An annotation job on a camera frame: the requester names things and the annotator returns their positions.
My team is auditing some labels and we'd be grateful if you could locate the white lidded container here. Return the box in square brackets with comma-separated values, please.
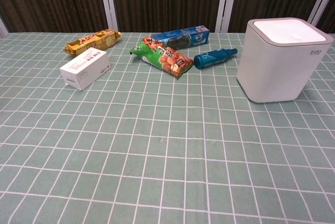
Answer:
[237, 17, 330, 104]

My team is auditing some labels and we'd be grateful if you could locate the green peanut snack bag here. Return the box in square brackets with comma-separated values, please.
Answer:
[130, 36, 194, 80]

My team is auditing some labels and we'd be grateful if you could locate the green checked tablecloth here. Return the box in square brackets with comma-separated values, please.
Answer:
[0, 31, 335, 224]

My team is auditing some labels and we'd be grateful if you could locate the blue spray bottle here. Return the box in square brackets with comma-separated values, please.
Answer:
[193, 48, 239, 70]

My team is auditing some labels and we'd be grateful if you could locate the blue cookie box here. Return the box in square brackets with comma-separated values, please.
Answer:
[149, 24, 210, 51]

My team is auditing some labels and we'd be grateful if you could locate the white cardboard box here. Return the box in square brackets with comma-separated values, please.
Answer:
[59, 47, 110, 91]

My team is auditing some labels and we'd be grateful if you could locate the yellow biscuit pack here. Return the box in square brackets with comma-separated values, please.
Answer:
[64, 29, 123, 57]

